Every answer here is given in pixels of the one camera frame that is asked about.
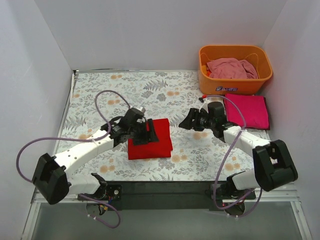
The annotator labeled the red t shirt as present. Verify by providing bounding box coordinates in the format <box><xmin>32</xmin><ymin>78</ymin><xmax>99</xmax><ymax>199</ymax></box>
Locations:
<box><xmin>128</xmin><ymin>118</ymin><xmax>173</xmax><ymax>160</ymax></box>

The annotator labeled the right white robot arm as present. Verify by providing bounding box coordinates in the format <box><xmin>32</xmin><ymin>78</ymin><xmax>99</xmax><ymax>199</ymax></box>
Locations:
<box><xmin>178</xmin><ymin>101</ymin><xmax>298</xmax><ymax>198</ymax></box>

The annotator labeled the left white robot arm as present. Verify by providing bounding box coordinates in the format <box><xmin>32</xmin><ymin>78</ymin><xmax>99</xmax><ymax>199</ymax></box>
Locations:
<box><xmin>32</xmin><ymin>107</ymin><xmax>159</xmax><ymax>205</ymax></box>

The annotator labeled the folded magenta t shirt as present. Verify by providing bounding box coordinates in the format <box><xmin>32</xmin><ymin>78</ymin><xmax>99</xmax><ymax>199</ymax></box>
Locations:
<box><xmin>224</xmin><ymin>93</ymin><xmax>270</xmax><ymax>130</ymax></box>

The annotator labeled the orange plastic basket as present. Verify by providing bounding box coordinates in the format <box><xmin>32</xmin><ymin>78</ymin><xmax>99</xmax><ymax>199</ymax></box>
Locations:
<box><xmin>198</xmin><ymin>45</ymin><xmax>273</xmax><ymax>95</ymax></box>

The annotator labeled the floral patterned table mat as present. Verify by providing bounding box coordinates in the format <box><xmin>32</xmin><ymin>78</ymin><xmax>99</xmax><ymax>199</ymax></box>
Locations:
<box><xmin>61</xmin><ymin>71</ymin><xmax>254</xmax><ymax>181</ymax></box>

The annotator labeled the pink crumpled t shirt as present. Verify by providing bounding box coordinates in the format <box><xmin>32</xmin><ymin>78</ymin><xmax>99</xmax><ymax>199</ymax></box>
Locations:
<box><xmin>206</xmin><ymin>58</ymin><xmax>259</xmax><ymax>80</ymax></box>

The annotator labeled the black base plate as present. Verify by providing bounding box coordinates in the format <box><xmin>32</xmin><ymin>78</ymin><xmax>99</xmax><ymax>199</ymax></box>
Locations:
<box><xmin>77</xmin><ymin>180</ymin><xmax>257</xmax><ymax>213</ymax></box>

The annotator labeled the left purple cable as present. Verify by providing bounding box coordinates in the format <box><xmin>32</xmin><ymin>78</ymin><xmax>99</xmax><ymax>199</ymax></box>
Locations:
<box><xmin>16</xmin><ymin>89</ymin><xmax>132</xmax><ymax>229</ymax></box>

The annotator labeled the aluminium frame rail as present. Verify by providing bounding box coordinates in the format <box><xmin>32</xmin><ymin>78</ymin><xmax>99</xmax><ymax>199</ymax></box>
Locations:
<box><xmin>22</xmin><ymin>184</ymin><xmax>312</xmax><ymax>240</ymax></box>

